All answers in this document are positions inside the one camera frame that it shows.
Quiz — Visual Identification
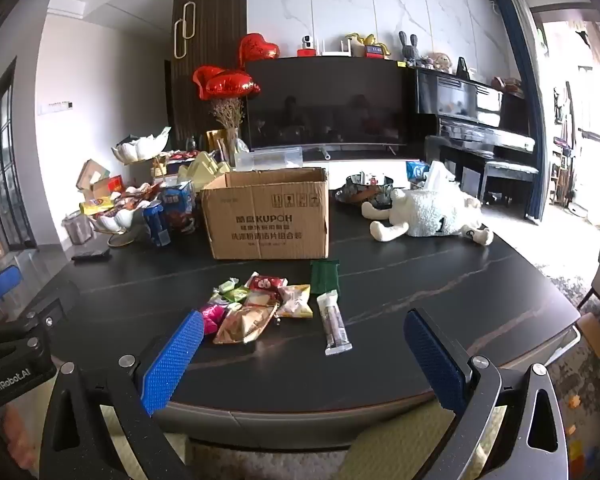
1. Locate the white router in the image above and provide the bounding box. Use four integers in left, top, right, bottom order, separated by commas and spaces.
320, 37, 354, 59

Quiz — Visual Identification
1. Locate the white tissue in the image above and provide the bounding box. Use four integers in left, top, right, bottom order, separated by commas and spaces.
422, 160, 456, 192

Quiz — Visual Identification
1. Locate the grey bunny doll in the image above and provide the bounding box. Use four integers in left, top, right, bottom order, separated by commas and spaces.
399, 31, 421, 66

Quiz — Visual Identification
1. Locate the black framed glass door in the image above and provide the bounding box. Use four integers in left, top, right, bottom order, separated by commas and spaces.
0, 57, 36, 262

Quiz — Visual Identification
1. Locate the blue snack bag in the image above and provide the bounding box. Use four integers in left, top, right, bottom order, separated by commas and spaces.
160, 181, 199, 235

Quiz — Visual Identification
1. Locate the red box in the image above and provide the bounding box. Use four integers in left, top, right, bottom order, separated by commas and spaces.
92, 175, 126, 196

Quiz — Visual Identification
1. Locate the black upright piano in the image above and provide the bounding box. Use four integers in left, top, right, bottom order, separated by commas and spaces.
414, 66, 537, 197

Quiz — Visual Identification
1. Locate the green snack packet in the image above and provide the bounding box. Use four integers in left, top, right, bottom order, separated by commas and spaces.
310, 258, 341, 295

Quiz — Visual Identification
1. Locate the black television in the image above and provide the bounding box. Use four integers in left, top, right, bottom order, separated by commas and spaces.
243, 56, 416, 154

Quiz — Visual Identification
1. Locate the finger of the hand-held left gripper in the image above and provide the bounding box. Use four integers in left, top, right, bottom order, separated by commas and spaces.
0, 265, 24, 307

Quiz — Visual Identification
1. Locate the silver brown snack bar packet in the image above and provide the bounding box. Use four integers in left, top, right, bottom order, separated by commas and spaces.
316, 291, 354, 357

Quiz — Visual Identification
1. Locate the pile of red snack packets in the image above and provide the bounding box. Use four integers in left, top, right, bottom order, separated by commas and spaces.
114, 182, 166, 211

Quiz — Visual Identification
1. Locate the light green candy packet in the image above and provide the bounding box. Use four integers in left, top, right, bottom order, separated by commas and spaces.
209, 287, 251, 307

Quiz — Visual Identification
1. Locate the tan snack packet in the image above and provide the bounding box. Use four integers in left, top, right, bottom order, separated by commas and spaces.
212, 305, 277, 346

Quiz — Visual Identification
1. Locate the yellow pink snack packet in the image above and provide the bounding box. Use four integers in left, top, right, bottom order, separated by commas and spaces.
277, 284, 314, 320

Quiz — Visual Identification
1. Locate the gold ring wall decoration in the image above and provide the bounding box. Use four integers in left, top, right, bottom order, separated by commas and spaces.
172, 2, 199, 60

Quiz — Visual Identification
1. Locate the clear plastic box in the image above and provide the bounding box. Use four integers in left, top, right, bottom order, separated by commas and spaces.
235, 147, 304, 171

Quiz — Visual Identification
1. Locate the red heart balloon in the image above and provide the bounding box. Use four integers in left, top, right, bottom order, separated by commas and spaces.
192, 65, 262, 102
239, 33, 281, 69

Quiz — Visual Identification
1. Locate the red candy packet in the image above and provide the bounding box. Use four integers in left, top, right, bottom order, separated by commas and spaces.
245, 272, 287, 294

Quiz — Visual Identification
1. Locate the pale yellow paper bag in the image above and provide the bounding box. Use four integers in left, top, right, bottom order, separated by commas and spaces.
177, 152, 231, 191

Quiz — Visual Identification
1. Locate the gold figurine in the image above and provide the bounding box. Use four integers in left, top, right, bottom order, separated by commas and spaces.
346, 32, 391, 59

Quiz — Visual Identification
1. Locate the dried flower bouquet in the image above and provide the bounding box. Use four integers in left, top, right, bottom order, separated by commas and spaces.
209, 96, 245, 161

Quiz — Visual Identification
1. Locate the white flower-shaped tiered stand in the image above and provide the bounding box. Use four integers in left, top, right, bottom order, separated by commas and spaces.
87, 132, 174, 249

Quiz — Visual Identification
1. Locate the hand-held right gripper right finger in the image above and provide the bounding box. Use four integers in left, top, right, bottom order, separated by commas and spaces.
402, 307, 571, 480

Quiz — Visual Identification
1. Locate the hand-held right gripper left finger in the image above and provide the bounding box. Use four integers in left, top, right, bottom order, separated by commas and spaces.
39, 309, 207, 480

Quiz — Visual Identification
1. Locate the blue drink can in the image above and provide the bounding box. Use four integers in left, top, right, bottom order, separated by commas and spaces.
142, 200, 174, 247

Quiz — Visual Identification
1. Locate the small open cardboard box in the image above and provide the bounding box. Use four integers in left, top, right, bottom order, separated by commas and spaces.
76, 159, 112, 191

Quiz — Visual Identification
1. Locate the brown cardboard box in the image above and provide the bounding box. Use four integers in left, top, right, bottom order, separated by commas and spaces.
201, 167, 331, 261

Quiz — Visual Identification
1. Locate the dark patterned tray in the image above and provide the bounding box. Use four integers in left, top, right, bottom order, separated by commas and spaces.
334, 172, 396, 206

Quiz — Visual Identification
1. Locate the brown plush toy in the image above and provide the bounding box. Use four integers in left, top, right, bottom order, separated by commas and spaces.
425, 52, 454, 72

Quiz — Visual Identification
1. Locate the black piano bench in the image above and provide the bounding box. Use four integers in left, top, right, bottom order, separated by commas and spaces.
482, 160, 540, 206

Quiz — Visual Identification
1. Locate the white plush sheep tissue holder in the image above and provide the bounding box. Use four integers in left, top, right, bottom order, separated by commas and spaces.
362, 186, 495, 247

